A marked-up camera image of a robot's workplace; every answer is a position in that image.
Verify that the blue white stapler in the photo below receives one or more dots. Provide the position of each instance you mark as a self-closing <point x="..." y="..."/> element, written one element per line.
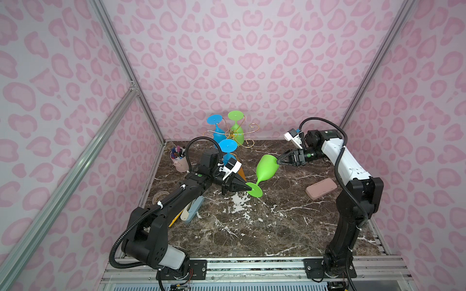
<point x="190" y="211"/>

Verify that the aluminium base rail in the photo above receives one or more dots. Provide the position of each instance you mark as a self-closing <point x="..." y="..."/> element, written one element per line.
<point x="367" y="273"/>

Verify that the green wine glass back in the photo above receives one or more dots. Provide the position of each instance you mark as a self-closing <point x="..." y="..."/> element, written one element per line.
<point x="236" y="132"/>

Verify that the yellow calculator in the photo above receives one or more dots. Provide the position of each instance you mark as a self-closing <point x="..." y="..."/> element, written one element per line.
<point x="175" y="219"/>

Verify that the green wine glass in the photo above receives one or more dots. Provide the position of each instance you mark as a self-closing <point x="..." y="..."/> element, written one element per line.
<point x="236" y="132"/>
<point x="265" y="170"/>

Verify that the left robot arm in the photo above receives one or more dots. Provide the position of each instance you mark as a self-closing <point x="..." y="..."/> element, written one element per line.
<point x="145" y="240"/>

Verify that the wooden rack base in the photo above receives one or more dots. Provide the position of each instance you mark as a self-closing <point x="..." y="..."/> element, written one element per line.
<point x="241" y="170"/>

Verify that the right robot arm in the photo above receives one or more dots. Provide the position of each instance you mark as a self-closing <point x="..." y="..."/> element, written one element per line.
<point x="360" y="196"/>

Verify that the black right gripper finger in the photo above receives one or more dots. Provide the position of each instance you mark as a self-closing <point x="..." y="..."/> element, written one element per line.
<point x="286" y="155"/>
<point x="285" y="161"/>

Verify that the blue wine glass front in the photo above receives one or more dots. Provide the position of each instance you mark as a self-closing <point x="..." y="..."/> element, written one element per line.
<point x="228" y="146"/>

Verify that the blue wine glass back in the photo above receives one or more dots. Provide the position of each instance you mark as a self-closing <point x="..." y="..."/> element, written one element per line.
<point x="218" y="134"/>

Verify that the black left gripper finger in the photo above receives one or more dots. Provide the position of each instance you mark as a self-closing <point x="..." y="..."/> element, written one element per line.
<point x="238" y="180"/>
<point x="241" y="188"/>

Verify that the gold wire glass rack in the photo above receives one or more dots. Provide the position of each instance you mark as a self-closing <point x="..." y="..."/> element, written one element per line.
<point x="248" y="142"/>

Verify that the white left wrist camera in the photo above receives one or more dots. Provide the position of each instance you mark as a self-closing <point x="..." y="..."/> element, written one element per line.
<point x="232" y="166"/>

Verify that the pink metal pen bucket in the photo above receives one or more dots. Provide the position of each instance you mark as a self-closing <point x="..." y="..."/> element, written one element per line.
<point x="178" y="158"/>

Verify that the blue wine glass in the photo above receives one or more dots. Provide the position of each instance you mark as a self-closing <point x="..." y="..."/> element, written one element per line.
<point x="218" y="134"/>
<point x="228" y="146"/>

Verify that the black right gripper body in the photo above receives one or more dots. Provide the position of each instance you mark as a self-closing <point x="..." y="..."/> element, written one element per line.
<point x="297" y="156"/>

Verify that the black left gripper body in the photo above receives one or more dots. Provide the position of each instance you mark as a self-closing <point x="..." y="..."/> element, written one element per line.
<point x="229" y="182"/>

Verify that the pink case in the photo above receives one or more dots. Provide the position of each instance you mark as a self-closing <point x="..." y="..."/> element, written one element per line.
<point x="321" y="188"/>

